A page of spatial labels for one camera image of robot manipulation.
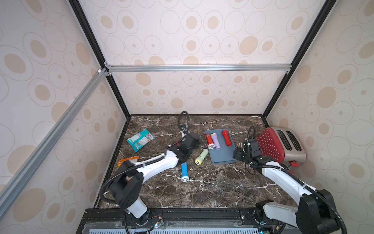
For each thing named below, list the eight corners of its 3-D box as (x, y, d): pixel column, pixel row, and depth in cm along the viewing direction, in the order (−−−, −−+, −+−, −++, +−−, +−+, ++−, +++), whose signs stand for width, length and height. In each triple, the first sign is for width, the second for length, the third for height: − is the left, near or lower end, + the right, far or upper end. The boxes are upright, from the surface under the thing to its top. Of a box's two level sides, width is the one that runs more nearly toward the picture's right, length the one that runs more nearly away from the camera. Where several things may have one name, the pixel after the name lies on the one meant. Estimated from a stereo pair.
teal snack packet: (127, 143, 105) (125, 140, 103) (146, 130, 113) (145, 127, 110) (135, 152, 100) (133, 149, 98) (155, 138, 108) (154, 135, 105)
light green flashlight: (194, 163, 94) (194, 161, 92) (203, 149, 101) (204, 147, 99) (199, 166, 93) (199, 164, 91) (208, 152, 99) (209, 150, 97)
